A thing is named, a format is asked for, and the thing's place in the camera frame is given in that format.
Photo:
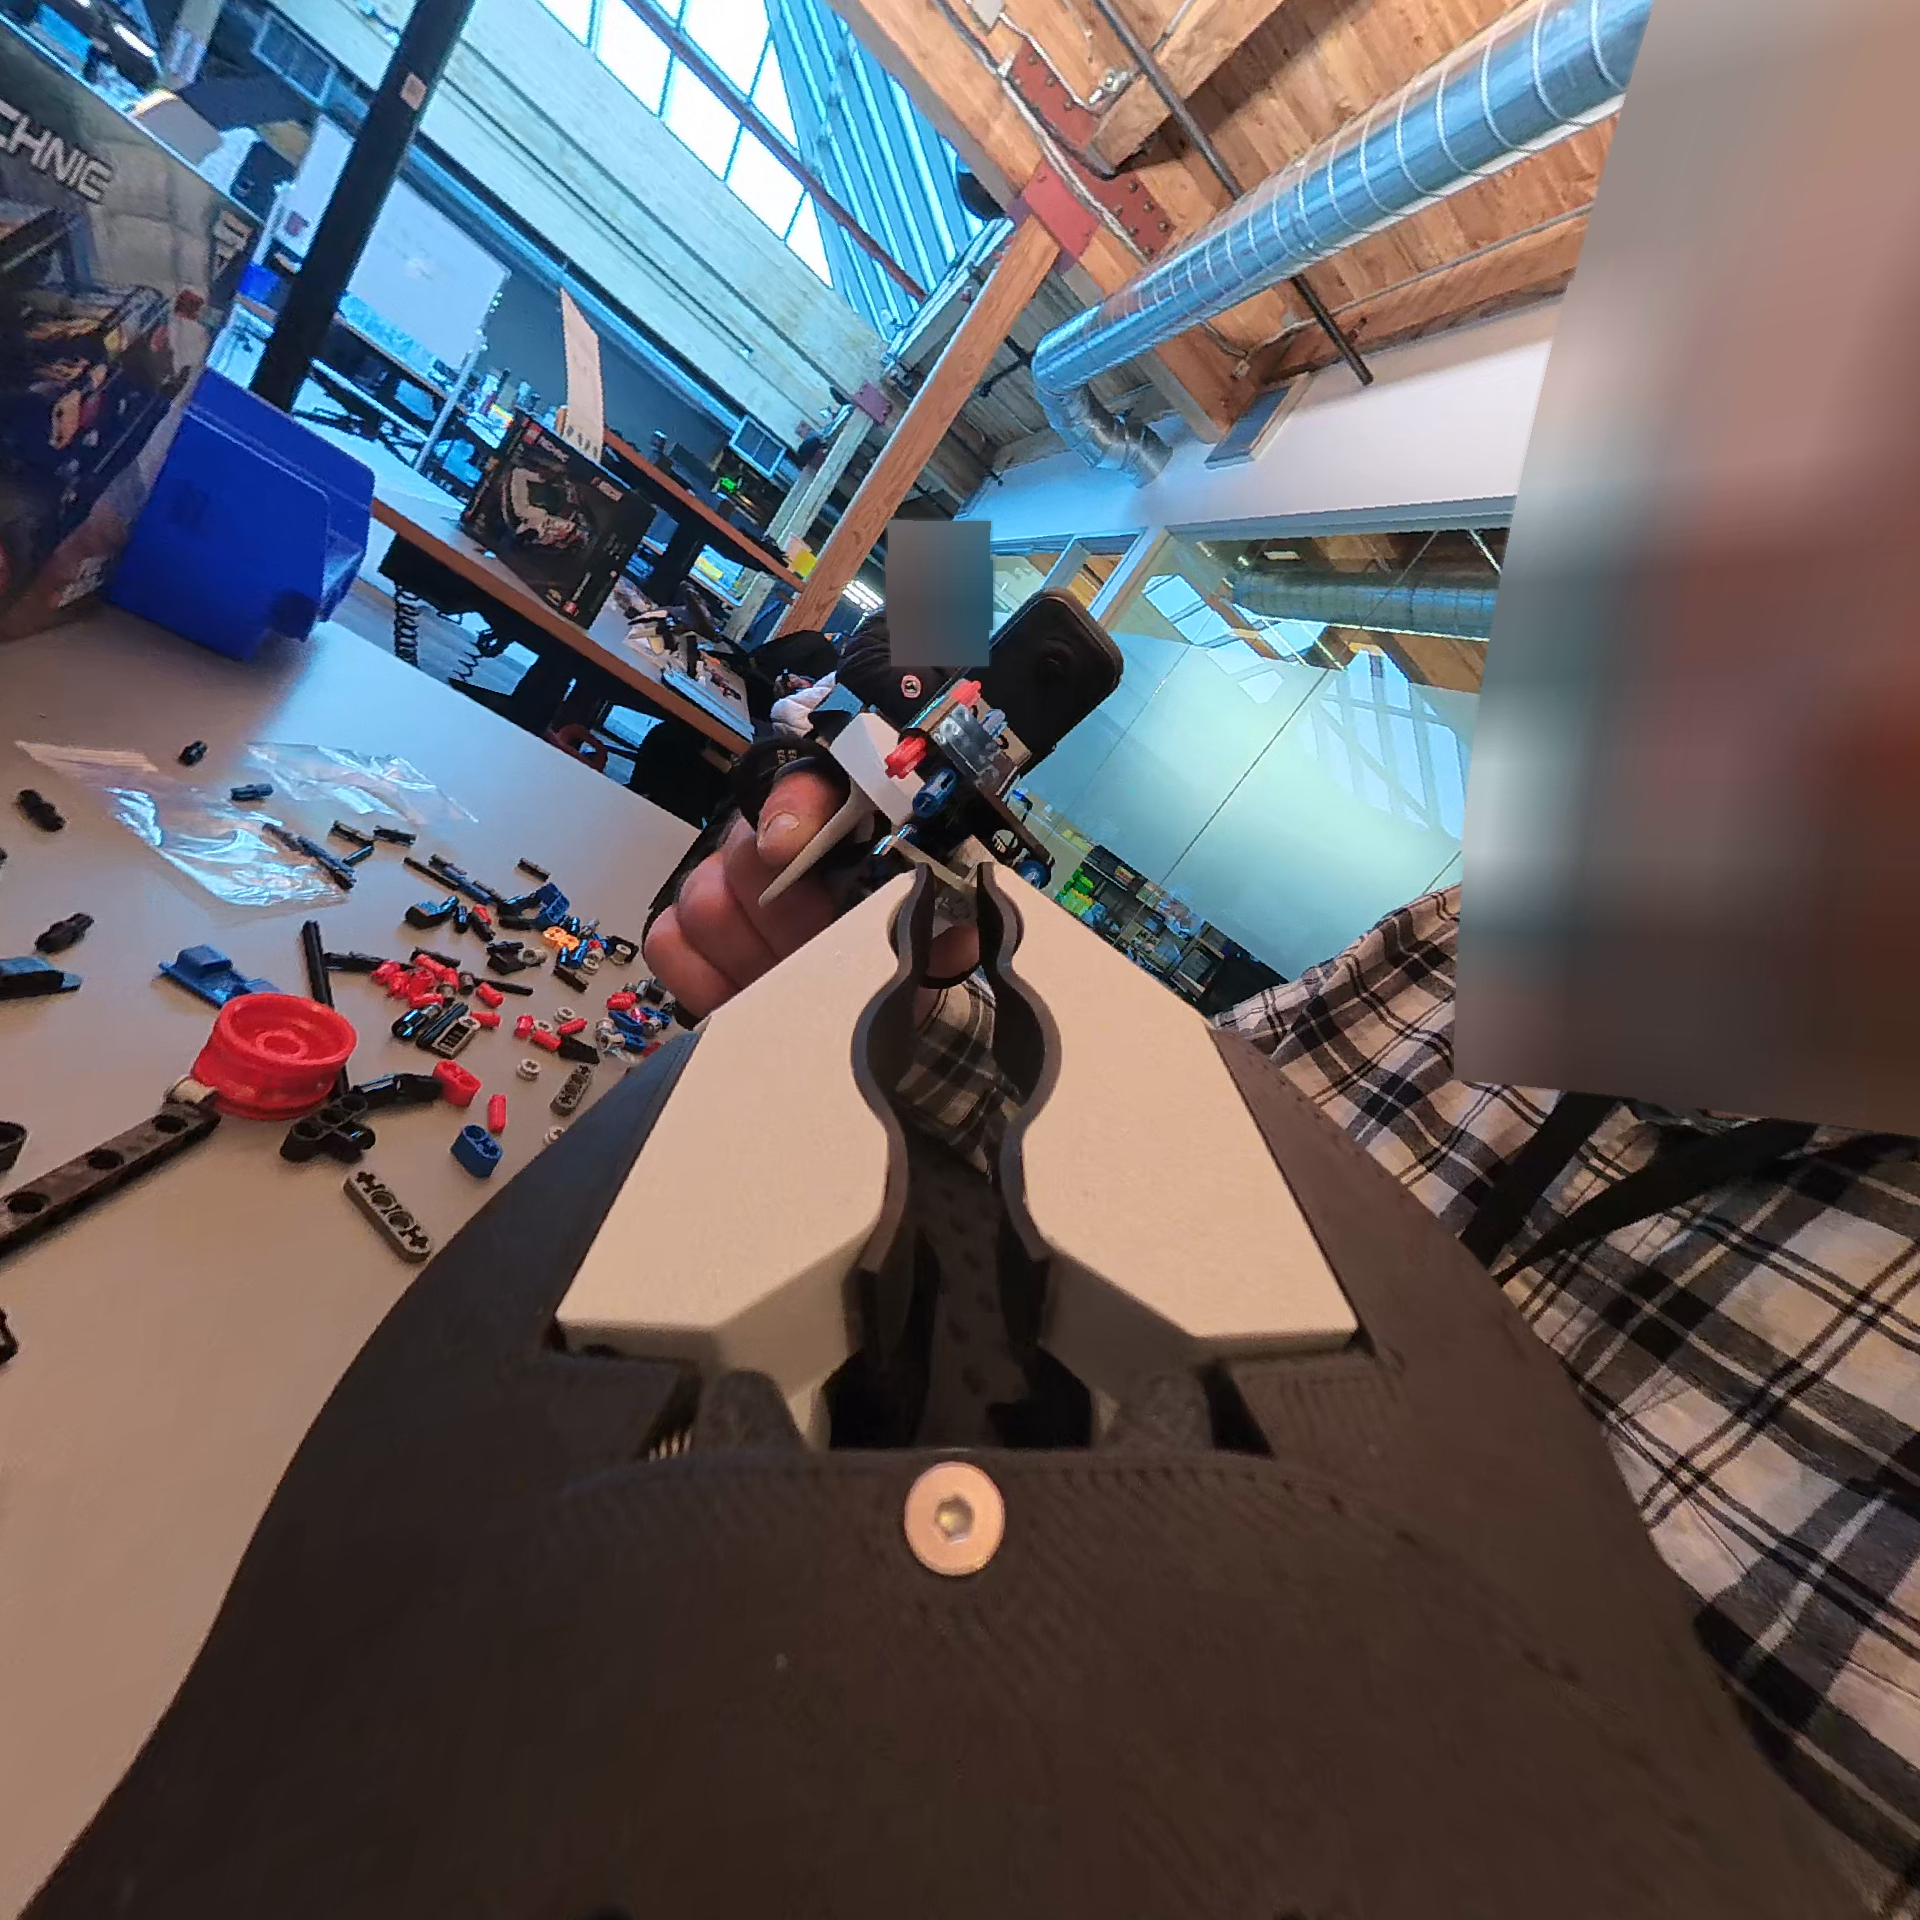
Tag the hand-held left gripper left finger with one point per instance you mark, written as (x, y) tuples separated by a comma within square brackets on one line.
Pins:
[(721, 1199)]

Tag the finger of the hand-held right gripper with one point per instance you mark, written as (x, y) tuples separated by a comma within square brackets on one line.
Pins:
[(871, 758), (998, 857)]

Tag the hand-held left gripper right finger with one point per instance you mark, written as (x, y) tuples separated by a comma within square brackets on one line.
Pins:
[(1188, 1199)]

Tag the black beam assembly with pins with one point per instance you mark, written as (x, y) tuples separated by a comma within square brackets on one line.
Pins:
[(968, 747)]

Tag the person's right hand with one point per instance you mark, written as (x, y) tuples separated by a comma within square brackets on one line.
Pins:
[(721, 914)]

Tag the small blue connector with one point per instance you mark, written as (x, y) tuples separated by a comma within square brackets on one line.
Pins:
[(477, 1149)]

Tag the pile of small pins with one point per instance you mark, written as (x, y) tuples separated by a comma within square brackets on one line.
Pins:
[(512, 960)]

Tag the black T-shaped connector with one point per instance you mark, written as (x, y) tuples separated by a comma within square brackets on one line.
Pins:
[(343, 1125)]

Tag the toy car set box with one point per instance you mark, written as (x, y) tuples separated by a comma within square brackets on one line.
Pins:
[(555, 518)]

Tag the short black axle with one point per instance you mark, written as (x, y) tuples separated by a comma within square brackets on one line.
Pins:
[(314, 966)]

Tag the large red wheel rim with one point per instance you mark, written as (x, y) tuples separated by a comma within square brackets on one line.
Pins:
[(279, 1049)]

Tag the wooden workbench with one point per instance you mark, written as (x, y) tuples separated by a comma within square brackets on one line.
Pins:
[(428, 525)]

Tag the person's plaid clothing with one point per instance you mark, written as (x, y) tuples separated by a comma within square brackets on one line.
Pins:
[(1726, 1350)]

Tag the small clear plastic bag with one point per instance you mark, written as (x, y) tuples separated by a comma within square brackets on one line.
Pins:
[(225, 840)]

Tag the black nine-hole beam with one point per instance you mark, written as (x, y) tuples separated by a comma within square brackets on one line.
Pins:
[(107, 1164)]

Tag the plain blue storage bin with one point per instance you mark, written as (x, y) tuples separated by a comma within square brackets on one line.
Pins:
[(225, 522)]

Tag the black pole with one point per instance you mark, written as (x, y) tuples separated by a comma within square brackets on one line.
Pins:
[(361, 193)]

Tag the black toy set box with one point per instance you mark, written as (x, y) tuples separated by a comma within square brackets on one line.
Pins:
[(89, 330)]

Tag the silver duct behind glass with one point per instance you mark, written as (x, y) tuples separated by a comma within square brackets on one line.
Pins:
[(1350, 599)]

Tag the blue ribbed bracket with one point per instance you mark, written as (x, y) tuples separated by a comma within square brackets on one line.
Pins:
[(218, 975)]

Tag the silver ventilation duct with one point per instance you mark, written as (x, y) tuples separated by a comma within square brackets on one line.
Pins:
[(1350, 180)]

